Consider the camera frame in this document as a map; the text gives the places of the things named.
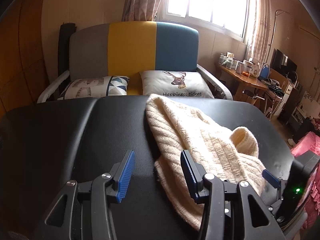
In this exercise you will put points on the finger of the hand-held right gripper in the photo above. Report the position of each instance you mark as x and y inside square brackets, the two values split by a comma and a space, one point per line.
[271, 178]

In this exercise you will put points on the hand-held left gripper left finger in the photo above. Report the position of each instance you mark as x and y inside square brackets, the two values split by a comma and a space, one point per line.
[126, 177]

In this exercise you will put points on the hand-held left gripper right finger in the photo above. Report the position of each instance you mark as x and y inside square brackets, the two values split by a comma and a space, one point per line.
[188, 177]

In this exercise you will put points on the cream knit sweater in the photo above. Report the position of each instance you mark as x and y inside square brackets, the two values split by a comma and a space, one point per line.
[190, 135]

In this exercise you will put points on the person's right forearm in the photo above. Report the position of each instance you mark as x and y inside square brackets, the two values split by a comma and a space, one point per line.
[296, 223]

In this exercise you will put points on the bed with pink cover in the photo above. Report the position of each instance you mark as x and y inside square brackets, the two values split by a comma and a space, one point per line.
[308, 145]

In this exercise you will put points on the dark cabinet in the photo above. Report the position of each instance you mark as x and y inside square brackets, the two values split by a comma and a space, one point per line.
[291, 105]

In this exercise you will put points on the deer print pillow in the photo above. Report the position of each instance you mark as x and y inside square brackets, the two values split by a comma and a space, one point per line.
[175, 83]

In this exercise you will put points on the geometric print pillow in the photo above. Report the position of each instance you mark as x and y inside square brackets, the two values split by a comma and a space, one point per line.
[95, 86]

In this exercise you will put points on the wooden desk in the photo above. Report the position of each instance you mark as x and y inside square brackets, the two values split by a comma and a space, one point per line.
[240, 80]

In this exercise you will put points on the glass jar with oranges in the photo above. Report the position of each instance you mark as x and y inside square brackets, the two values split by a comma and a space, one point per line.
[247, 68]

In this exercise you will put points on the black television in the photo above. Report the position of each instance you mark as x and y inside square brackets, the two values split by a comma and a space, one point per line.
[283, 62]

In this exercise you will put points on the group of glass jars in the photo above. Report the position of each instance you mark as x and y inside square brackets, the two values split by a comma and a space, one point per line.
[228, 61]

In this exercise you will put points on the grey yellow blue sofa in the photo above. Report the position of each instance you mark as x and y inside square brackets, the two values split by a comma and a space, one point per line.
[132, 47]

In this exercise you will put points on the wooden wardrobe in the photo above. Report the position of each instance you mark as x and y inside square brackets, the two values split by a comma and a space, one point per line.
[22, 55]

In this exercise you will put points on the patterned curtain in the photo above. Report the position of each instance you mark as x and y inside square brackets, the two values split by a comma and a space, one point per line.
[142, 0]
[260, 17]

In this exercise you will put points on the window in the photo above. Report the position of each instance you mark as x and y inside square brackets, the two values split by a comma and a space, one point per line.
[207, 2]

